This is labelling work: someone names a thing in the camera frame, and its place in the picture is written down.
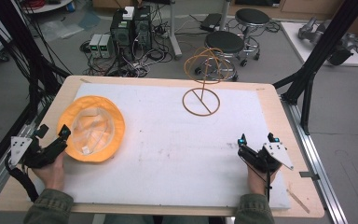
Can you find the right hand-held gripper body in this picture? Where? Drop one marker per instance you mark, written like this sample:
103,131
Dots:
268,156

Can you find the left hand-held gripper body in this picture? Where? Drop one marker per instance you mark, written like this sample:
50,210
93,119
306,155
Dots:
32,154

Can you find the orange bucket hat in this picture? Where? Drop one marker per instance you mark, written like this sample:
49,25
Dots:
90,128

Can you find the person's right hand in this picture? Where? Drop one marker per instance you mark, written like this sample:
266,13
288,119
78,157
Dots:
259,179

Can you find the person's left hand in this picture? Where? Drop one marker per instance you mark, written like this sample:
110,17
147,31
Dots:
50,173

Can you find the wooden stick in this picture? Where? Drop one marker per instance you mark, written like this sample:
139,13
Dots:
298,200

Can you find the white table mat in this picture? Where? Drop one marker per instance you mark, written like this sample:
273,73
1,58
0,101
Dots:
167,149

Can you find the grey power supply unit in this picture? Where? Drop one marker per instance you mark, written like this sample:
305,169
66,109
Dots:
105,46
95,45

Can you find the white floor board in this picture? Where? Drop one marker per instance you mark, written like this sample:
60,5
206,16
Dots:
304,46

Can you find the black round stool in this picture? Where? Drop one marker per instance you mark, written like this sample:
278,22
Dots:
252,18
225,43

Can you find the black computer tower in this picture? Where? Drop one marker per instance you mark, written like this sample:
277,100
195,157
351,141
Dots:
143,29
121,31

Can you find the black flat device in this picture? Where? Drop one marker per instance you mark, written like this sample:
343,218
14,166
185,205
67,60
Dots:
210,21

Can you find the round white table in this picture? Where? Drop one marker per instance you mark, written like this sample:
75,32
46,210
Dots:
48,5

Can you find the grey metal stand leg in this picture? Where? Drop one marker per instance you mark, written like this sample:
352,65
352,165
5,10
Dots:
173,31

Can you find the white box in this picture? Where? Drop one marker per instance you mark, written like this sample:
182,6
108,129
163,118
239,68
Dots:
128,13

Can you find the aluminium rail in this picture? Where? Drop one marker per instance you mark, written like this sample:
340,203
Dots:
0,168
315,161

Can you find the grey metal bracket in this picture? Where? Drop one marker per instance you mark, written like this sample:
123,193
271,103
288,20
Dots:
309,175

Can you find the black metal frame post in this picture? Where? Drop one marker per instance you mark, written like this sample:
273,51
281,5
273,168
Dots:
18,46
320,56

